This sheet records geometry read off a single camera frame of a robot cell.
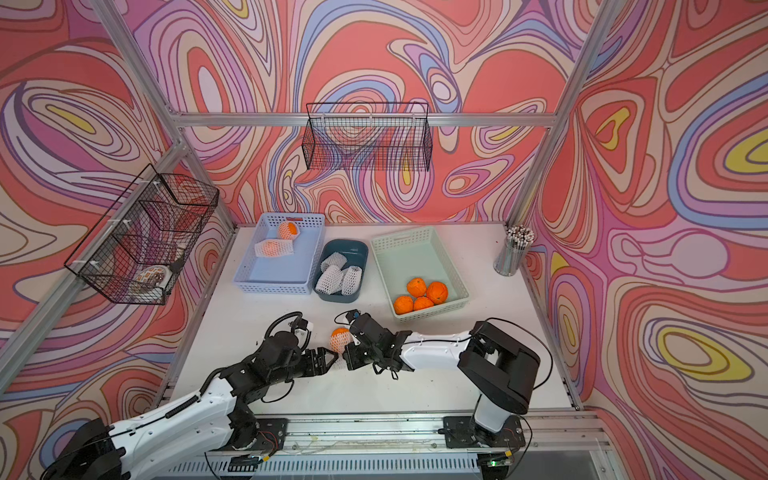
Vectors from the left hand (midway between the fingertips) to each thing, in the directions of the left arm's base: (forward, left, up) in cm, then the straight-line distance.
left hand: (334, 360), depth 81 cm
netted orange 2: (+9, 0, 0) cm, 9 cm away
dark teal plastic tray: (+39, -3, +1) cm, 39 cm away
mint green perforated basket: (+41, -21, -5) cm, 46 cm away
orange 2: (+19, -26, -1) cm, 32 cm away
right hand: (0, -3, -3) cm, 4 cm away
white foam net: (+4, -1, +2) cm, 5 cm away
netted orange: (+24, -24, 0) cm, 34 cm away
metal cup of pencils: (+33, -55, +14) cm, 66 cm away
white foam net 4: (+37, +4, -1) cm, 37 cm away
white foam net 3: (+24, -3, +4) cm, 25 cm away
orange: (+17, -20, +1) cm, 26 cm away
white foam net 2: (+24, +3, +4) cm, 25 cm away
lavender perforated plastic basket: (+33, +20, -6) cm, 39 cm away
